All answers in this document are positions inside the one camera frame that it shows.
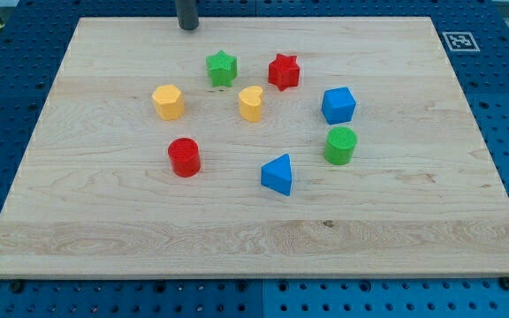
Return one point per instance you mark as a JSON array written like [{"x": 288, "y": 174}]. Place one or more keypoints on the yellow heart block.
[{"x": 251, "y": 103}]

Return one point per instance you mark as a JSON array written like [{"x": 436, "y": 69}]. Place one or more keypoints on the blue cube block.
[{"x": 338, "y": 105}]

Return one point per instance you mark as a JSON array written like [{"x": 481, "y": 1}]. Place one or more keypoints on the yellow hexagon block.
[{"x": 169, "y": 102}]

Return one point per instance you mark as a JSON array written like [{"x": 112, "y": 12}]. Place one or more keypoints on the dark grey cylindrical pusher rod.
[{"x": 187, "y": 14}]

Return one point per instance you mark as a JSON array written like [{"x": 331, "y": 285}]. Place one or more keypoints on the green cylinder block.
[{"x": 340, "y": 144}]

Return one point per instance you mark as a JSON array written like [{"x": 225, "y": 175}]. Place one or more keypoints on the green star block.
[{"x": 222, "y": 69}]

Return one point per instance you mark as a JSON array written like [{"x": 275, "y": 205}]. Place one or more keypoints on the red cylinder block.
[{"x": 184, "y": 156}]

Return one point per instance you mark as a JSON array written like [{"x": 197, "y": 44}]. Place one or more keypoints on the red star block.
[{"x": 284, "y": 72}]

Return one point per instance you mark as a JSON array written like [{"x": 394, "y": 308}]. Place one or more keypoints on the white fiducial marker tag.
[{"x": 460, "y": 41}]

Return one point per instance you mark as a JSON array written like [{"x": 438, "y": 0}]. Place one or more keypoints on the light wooden board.
[{"x": 95, "y": 196}]

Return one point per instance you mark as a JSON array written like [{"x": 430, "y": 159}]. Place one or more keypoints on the blue triangle block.
[{"x": 277, "y": 175}]

